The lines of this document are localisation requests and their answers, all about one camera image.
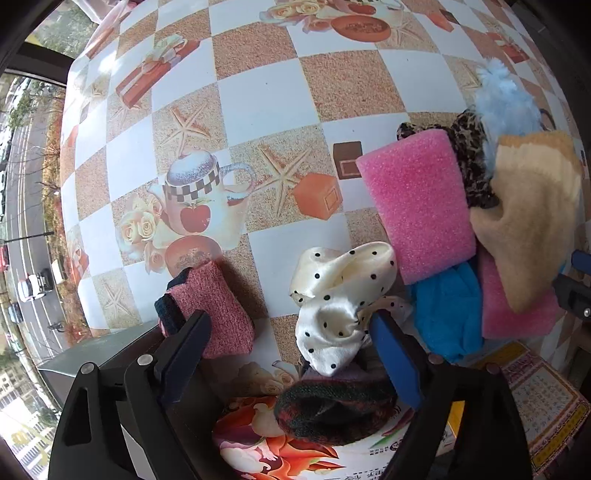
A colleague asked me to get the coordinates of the snack packet with characters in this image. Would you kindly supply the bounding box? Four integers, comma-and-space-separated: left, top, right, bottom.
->
212, 360, 462, 480

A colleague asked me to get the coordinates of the pink foam sponge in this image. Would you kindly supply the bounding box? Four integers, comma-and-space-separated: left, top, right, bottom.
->
478, 249, 566, 340
355, 129, 478, 286

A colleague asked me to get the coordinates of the checkered printed tablecloth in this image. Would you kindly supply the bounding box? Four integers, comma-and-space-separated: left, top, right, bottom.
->
60, 0, 587, 384

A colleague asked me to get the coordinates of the beige fuzzy sock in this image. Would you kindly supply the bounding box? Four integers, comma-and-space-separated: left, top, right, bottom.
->
468, 131, 583, 313

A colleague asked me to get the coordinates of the light blue fluffy toy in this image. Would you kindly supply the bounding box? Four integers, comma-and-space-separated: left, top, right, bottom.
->
473, 58, 541, 178

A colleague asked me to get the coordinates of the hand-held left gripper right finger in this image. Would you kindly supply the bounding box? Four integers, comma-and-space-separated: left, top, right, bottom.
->
368, 310, 532, 480

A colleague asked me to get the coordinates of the dark striped knitted hat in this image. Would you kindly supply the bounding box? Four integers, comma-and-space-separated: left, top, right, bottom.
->
273, 362, 400, 446

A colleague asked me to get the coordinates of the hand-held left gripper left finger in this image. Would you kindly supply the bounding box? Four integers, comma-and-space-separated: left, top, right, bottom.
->
48, 309, 232, 480

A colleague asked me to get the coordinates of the pink knitted sock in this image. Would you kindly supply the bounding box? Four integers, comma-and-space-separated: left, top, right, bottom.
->
154, 259, 256, 360

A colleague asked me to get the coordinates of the white polka dot scrunchie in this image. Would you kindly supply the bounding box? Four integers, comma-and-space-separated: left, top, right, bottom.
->
290, 242, 414, 377

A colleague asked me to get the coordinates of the leopard print scrunchie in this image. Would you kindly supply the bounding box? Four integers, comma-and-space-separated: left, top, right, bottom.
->
397, 108, 502, 209

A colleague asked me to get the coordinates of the blue fuzzy sock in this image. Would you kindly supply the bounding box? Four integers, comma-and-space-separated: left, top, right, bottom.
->
409, 263, 485, 363

